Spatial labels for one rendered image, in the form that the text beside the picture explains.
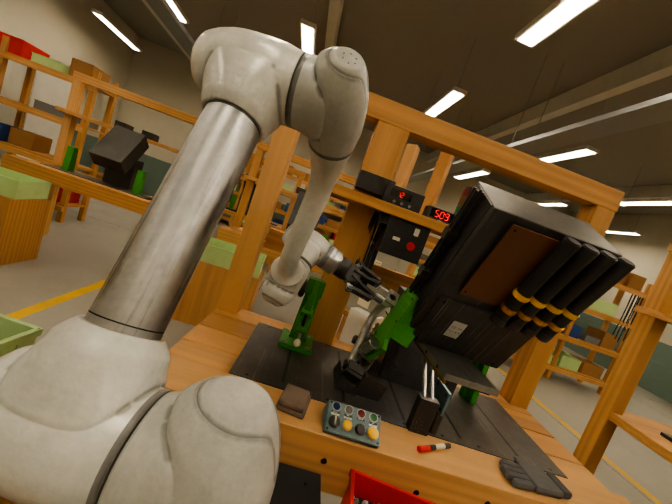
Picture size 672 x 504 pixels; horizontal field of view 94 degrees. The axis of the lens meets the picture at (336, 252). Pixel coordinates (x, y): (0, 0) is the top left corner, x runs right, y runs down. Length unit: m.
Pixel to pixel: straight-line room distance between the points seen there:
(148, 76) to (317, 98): 12.17
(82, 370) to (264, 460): 0.24
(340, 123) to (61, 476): 0.60
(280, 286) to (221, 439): 0.60
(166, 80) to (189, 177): 11.97
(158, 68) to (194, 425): 12.42
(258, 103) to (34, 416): 0.50
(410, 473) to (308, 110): 0.88
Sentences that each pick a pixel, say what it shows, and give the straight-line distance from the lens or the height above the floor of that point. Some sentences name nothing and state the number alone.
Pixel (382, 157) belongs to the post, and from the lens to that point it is 1.36.
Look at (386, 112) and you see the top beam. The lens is 1.41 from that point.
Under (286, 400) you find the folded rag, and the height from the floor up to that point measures 0.93.
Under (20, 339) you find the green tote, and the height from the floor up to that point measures 0.95.
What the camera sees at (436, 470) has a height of 0.90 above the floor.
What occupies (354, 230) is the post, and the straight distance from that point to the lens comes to 1.33.
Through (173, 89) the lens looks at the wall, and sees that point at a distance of 12.33.
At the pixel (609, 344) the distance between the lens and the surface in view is 7.77.
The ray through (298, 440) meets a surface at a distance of 0.91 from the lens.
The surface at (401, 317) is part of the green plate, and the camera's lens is 1.03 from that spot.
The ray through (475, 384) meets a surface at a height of 1.13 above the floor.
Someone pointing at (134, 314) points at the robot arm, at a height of 1.21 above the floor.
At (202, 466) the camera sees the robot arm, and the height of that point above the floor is 1.12.
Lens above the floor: 1.42
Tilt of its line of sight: 6 degrees down
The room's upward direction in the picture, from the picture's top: 20 degrees clockwise
